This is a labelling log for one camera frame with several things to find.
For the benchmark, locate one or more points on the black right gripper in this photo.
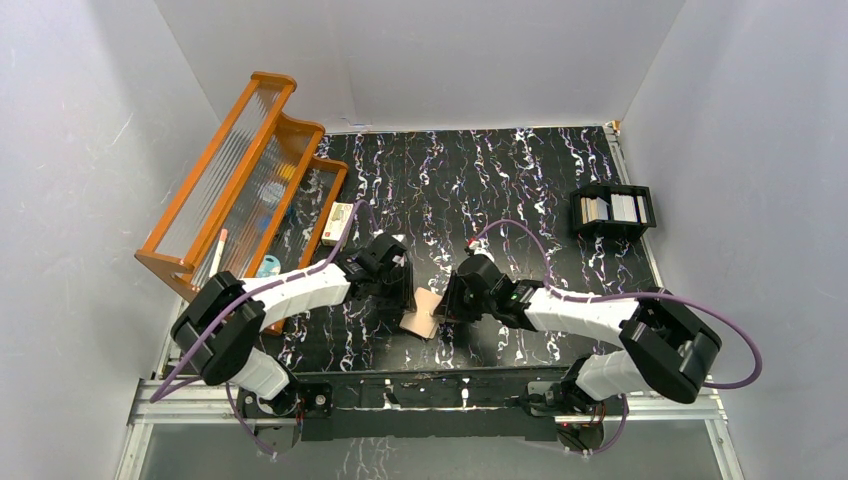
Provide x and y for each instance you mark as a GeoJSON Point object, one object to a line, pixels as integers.
{"type": "Point", "coordinates": [450, 305]}

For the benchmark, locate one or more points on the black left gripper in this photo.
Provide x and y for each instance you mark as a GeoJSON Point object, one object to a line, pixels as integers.
{"type": "Point", "coordinates": [403, 291]}

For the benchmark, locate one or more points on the beige leather card holder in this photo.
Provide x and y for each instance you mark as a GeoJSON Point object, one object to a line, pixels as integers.
{"type": "Point", "coordinates": [421, 320]}

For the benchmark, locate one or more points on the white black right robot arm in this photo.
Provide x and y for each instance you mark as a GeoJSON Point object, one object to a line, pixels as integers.
{"type": "Point", "coordinates": [661, 345]}

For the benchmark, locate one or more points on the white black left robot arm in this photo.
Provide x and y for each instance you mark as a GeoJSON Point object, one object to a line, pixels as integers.
{"type": "Point", "coordinates": [219, 329]}

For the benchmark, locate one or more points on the black card storage box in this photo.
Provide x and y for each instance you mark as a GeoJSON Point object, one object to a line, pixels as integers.
{"type": "Point", "coordinates": [622, 212]}

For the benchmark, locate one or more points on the cream box with red label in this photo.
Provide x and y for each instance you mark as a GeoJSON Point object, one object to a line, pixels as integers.
{"type": "Point", "coordinates": [339, 215]}

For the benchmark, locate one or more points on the teal item in blister pack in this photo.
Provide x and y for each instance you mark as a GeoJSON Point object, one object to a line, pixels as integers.
{"type": "Point", "coordinates": [269, 266]}

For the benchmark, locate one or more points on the yellow item on shelf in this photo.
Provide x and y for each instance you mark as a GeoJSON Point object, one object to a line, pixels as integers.
{"type": "Point", "coordinates": [286, 171]}

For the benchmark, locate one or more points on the orange wooden shelf rack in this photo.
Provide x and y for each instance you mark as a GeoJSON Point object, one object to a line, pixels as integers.
{"type": "Point", "coordinates": [235, 181]}

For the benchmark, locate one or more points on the white marker pen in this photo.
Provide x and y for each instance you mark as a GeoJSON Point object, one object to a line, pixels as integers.
{"type": "Point", "coordinates": [218, 253]}

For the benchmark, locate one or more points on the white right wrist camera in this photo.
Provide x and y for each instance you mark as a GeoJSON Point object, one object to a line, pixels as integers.
{"type": "Point", "coordinates": [476, 247]}

